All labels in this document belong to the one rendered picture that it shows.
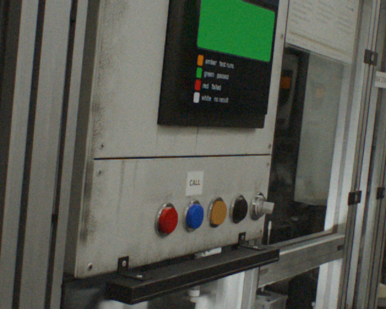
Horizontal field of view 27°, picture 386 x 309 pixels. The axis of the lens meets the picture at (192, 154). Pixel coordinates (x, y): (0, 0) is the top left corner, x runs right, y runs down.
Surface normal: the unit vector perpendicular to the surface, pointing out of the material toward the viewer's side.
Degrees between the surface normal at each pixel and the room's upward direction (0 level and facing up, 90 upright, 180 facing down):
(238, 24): 90
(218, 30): 90
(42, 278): 90
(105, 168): 90
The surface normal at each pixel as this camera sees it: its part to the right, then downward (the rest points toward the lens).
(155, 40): 0.86, 0.12
